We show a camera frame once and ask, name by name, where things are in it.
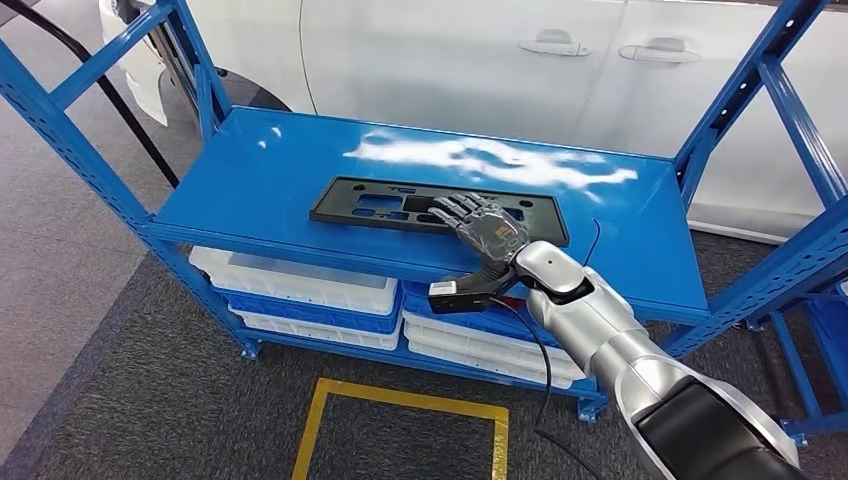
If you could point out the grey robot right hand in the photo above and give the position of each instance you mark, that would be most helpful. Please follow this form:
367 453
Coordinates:
487 228

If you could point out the black plastic panel part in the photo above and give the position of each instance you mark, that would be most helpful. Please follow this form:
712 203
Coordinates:
331 205

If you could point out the blue metal shelf rack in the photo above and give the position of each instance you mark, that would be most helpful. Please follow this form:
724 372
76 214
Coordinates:
265 172

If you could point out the blue wheeled shelf rack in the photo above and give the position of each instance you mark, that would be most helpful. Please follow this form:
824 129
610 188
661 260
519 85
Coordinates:
792 371

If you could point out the white car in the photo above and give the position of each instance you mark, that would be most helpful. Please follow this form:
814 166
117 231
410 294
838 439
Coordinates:
430 66

